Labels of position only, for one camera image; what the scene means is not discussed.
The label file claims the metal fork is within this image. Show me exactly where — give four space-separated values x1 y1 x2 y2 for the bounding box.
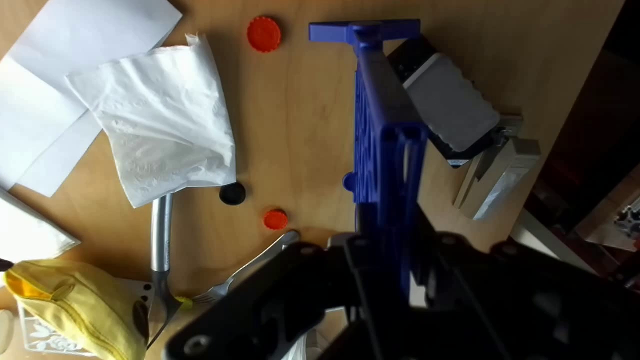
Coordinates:
189 229 304 311

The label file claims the blue plastic gameboard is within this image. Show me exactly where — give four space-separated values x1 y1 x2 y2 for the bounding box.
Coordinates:
306 18 429 307

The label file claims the yellow cloth bag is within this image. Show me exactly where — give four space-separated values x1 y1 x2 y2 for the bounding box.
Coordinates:
3 258 149 360

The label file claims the crumpled white napkin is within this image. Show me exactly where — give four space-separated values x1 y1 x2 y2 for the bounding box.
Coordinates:
63 32 240 211

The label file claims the printed cardboard box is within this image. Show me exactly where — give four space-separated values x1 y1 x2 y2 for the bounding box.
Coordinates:
574 165 640 254

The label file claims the white printed card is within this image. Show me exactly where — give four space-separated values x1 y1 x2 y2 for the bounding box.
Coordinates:
11 305 91 360

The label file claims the small red game disc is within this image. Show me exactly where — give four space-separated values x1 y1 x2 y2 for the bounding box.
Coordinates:
259 207 291 235

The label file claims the large red game disc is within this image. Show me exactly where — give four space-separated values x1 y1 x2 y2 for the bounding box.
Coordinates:
244 15 286 54

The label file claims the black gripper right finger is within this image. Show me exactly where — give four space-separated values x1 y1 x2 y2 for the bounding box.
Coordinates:
405 205 640 360

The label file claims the black device with grey pad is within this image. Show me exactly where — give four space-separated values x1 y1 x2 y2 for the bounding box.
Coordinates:
387 34 504 171

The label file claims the white paper sheet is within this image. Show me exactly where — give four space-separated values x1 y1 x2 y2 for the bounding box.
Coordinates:
0 0 184 201

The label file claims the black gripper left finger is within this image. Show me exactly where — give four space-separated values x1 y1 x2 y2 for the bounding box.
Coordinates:
164 233 367 360

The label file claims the black game disc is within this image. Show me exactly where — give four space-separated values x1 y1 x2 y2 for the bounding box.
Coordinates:
217 182 249 209

